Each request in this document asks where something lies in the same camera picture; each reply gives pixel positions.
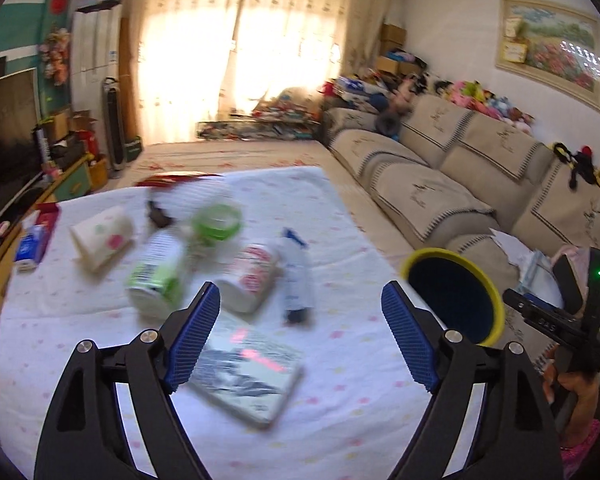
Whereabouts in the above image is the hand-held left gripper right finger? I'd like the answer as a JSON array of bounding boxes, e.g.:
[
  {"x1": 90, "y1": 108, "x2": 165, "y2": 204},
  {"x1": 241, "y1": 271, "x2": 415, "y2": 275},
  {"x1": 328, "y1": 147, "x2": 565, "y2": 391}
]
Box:
[{"x1": 381, "y1": 281, "x2": 566, "y2": 480}]

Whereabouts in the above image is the grey printed package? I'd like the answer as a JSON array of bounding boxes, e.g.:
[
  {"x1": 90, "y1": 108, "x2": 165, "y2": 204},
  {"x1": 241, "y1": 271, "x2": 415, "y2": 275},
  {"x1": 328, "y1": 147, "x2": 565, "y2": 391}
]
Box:
[{"x1": 187, "y1": 310, "x2": 306, "y2": 428}]

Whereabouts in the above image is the blue tissue packet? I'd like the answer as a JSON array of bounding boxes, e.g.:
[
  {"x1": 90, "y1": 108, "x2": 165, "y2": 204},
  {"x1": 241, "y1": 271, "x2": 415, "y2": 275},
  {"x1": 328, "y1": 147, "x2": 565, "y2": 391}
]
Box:
[{"x1": 14, "y1": 224, "x2": 51, "y2": 273}]

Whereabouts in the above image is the white tube blue cap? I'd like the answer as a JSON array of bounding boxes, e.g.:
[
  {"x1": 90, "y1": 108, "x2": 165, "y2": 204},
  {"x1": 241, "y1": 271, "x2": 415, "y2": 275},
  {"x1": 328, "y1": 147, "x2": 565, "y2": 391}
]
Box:
[{"x1": 277, "y1": 227, "x2": 317, "y2": 326}]

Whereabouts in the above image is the yellow bucket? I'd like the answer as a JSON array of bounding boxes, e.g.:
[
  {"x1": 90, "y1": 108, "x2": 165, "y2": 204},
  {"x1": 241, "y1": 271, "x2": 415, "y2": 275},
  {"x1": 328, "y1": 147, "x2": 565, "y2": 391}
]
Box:
[{"x1": 89, "y1": 157, "x2": 110, "y2": 192}]

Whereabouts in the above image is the cream lace curtain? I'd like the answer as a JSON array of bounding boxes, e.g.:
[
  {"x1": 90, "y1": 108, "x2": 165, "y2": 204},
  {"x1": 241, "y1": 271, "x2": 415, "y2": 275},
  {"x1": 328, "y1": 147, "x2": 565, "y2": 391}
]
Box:
[{"x1": 100, "y1": 0, "x2": 406, "y2": 143}]

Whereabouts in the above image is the pile of toys and bags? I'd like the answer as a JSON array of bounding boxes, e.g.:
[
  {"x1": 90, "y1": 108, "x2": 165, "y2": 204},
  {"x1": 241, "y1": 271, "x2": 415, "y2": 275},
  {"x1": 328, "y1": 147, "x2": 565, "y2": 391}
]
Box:
[{"x1": 322, "y1": 72, "x2": 431, "y2": 111}]

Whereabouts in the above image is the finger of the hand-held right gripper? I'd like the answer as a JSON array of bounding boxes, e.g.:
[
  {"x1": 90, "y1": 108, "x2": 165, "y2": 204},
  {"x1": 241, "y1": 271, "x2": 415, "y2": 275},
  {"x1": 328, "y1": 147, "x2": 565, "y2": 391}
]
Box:
[{"x1": 503, "y1": 289, "x2": 570, "y2": 322}]

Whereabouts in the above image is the white crumpled paper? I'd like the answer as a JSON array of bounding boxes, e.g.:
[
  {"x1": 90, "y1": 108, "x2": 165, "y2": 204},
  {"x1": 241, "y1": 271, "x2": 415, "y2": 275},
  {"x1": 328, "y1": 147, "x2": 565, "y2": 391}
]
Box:
[{"x1": 489, "y1": 228, "x2": 531, "y2": 266}]

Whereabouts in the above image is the black white tube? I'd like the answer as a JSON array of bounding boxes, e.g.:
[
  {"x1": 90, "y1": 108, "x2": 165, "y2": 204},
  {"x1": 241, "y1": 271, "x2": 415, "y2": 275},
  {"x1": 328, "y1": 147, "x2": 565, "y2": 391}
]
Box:
[{"x1": 32, "y1": 127, "x2": 48, "y2": 168}]

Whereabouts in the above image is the clear plastic bag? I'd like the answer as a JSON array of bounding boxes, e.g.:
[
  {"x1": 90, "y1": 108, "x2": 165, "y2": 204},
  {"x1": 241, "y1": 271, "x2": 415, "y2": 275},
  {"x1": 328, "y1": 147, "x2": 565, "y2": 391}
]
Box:
[{"x1": 517, "y1": 252, "x2": 553, "y2": 288}]

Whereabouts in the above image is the pink plush toy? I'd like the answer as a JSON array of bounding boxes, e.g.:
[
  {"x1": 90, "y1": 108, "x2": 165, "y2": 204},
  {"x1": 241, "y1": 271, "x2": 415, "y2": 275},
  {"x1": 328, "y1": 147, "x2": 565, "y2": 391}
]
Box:
[{"x1": 395, "y1": 77, "x2": 416, "y2": 111}]

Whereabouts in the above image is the cluttered glass coffee table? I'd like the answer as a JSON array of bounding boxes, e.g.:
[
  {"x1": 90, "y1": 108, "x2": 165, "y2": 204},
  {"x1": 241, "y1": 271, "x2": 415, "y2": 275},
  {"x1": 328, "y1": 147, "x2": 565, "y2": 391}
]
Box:
[{"x1": 196, "y1": 110, "x2": 326, "y2": 141}]

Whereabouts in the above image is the red box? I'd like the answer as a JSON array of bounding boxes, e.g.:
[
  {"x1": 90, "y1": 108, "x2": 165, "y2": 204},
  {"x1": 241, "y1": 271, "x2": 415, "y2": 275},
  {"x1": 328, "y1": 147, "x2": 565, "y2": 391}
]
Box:
[{"x1": 32, "y1": 203, "x2": 61, "y2": 241}]

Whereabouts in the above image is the red food packet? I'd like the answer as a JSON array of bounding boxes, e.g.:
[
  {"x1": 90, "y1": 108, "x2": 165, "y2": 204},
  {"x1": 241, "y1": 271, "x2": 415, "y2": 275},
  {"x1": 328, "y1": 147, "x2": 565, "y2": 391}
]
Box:
[{"x1": 135, "y1": 172, "x2": 218, "y2": 191}]

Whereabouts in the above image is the white standing air conditioner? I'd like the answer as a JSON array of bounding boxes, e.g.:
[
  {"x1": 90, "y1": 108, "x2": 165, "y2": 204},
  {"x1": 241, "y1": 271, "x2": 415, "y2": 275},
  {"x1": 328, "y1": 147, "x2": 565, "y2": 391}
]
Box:
[{"x1": 71, "y1": 2, "x2": 123, "y2": 161}]

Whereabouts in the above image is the clear container green lid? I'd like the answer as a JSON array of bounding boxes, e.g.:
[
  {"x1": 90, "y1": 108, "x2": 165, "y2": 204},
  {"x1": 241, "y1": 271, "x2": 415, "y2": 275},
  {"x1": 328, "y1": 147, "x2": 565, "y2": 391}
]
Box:
[{"x1": 187, "y1": 200, "x2": 243, "y2": 256}]

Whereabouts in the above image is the framed flower painting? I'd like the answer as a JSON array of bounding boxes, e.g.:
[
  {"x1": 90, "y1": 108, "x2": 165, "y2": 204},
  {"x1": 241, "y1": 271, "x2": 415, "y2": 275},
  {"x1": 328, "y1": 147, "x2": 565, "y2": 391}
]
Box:
[{"x1": 495, "y1": 0, "x2": 600, "y2": 113}]

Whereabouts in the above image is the stack of cardboard boxes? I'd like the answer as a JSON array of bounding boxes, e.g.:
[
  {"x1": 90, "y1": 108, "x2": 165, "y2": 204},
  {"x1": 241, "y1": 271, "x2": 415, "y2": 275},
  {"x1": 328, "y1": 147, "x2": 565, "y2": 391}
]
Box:
[{"x1": 380, "y1": 24, "x2": 421, "y2": 76}]

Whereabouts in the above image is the person's right hand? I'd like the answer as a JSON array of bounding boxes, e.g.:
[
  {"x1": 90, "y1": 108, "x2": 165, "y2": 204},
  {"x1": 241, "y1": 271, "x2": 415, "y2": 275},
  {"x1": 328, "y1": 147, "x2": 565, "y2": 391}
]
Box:
[{"x1": 542, "y1": 354, "x2": 600, "y2": 442}]

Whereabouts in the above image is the black yellow plush toy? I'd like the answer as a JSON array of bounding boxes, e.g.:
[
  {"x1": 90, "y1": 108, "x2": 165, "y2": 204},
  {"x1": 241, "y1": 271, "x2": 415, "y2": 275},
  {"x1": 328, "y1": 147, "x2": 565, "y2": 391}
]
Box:
[{"x1": 552, "y1": 142, "x2": 600, "y2": 196}]

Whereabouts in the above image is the curved television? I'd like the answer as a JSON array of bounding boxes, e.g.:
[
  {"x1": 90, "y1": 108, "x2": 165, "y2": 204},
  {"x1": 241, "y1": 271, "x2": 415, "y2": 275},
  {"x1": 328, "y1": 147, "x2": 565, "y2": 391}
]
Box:
[{"x1": 0, "y1": 67, "x2": 43, "y2": 241}]

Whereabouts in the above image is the white floral paper cup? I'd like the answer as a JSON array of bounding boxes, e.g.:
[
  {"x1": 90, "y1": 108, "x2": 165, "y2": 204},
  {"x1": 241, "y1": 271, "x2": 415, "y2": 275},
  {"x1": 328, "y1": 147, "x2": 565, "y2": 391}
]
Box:
[{"x1": 69, "y1": 209, "x2": 136, "y2": 273}]

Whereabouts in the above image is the white dotted tablecloth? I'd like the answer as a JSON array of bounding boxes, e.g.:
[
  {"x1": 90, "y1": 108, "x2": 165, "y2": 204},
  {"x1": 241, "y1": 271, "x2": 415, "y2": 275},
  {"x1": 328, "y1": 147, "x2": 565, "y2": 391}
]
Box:
[{"x1": 0, "y1": 167, "x2": 556, "y2": 480}]

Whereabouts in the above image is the artificial flower bouquet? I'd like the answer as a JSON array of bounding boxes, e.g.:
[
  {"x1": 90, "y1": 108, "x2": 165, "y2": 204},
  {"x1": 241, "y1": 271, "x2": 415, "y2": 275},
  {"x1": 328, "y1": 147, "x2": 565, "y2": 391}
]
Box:
[{"x1": 39, "y1": 27, "x2": 72, "y2": 86}]

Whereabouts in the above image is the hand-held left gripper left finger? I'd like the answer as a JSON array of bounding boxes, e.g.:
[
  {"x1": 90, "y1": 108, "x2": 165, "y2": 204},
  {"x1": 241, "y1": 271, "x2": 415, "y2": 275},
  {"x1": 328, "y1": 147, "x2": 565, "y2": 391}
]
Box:
[{"x1": 32, "y1": 281, "x2": 222, "y2": 480}]

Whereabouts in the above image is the person's right forearm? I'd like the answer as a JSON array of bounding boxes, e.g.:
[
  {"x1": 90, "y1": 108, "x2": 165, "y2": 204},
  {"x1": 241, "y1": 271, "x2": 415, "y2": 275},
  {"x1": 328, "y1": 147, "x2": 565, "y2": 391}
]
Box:
[{"x1": 560, "y1": 417, "x2": 600, "y2": 480}]

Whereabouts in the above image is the grey round cushion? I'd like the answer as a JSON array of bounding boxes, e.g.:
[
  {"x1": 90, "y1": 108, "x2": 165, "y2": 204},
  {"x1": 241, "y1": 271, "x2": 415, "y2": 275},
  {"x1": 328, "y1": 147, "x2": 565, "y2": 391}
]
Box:
[{"x1": 376, "y1": 110, "x2": 403, "y2": 136}]

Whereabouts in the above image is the row of plush toys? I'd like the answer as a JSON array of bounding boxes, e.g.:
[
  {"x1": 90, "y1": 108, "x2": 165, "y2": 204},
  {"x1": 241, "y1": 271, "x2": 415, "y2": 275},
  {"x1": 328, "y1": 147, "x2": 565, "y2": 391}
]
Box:
[{"x1": 432, "y1": 77, "x2": 536, "y2": 133}]

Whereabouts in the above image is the beige sofa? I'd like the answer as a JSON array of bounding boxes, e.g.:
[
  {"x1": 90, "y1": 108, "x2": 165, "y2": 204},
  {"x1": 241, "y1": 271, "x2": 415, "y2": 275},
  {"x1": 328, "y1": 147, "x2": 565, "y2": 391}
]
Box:
[{"x1": 322, "y1": 92, "x2": 600, "y2": 356}]

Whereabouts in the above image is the green white can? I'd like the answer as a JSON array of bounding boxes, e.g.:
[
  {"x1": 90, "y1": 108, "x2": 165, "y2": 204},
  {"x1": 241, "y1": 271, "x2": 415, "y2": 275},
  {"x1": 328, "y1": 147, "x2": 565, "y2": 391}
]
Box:
[{"x1": 125, "y1": 227, "x2": 188, "y2": 321}]

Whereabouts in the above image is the open cardboard box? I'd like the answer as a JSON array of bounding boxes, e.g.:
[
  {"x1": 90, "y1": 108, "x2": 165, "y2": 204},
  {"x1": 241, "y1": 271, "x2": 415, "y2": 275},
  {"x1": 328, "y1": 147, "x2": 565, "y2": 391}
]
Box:
[{"x1": 67, "y1": 110, "x2": 98, "y2": 133}]

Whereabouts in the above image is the white paper cup red print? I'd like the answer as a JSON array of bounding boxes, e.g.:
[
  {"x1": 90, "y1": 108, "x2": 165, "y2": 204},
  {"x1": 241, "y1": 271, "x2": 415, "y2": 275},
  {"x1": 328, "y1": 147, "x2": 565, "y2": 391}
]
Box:
[{"x1": 215, "y1": 243, "x2": 283, "y2": 313}]

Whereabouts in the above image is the tower fan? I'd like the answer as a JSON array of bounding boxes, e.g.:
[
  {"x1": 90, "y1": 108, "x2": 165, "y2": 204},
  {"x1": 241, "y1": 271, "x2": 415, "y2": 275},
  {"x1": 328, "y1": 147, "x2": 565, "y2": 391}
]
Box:
[{"x1": 102, "y1": 77, "x2": 127, "y2": 172}]

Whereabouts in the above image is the brown cardboard panel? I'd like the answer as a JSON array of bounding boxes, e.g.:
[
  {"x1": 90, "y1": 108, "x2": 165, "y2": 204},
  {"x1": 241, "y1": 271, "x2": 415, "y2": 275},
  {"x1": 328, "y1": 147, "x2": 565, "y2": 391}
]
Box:
[{"x1": 119, "y1": 17, "x2": 133, "y2": 151}]

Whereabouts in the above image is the red canister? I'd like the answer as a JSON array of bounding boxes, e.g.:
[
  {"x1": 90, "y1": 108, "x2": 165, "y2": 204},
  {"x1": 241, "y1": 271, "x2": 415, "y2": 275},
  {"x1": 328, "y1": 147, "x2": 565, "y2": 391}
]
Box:
[{"x1": 77, "y1": 130, "x2": 98, "y2": 161}]

